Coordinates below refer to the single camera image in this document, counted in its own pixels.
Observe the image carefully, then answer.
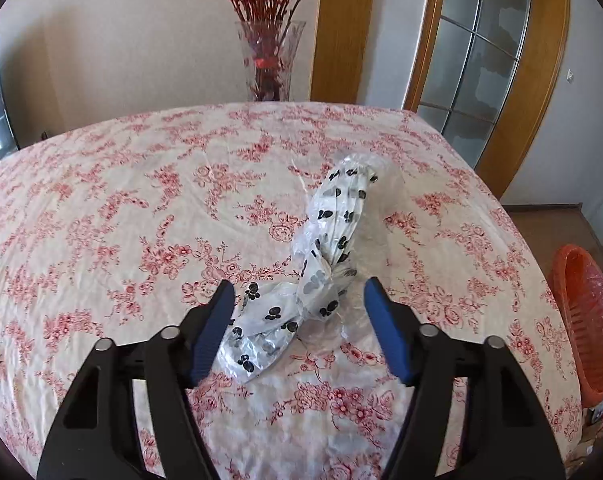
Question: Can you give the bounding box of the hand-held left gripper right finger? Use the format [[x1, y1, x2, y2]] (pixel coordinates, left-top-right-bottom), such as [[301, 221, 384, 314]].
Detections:
[[364, 276, 567, 480]]

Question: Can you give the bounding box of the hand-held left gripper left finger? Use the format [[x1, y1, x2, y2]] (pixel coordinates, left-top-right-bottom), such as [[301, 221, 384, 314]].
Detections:
[[36, 280, 236, 480]]

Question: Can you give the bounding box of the white bag black paw print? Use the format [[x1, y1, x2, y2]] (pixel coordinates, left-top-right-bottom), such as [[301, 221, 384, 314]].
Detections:
[[216, 154, 409, 386]]

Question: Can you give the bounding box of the wooden door frame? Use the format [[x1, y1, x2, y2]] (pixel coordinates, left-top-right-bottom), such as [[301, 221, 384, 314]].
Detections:
[[309, 0, 572, 196]]

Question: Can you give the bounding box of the orange plastic basket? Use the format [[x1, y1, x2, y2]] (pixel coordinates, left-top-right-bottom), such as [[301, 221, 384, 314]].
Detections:
[[551, 244, 603, 407]]

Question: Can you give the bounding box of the frosted glass sliding door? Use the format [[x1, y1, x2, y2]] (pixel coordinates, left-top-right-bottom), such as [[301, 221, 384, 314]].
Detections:
[[416, 0, 532, 168]]

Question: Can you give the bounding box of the red floral tablecloth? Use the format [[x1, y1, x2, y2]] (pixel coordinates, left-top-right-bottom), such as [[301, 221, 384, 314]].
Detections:
[[0, 101, 585, 480]]

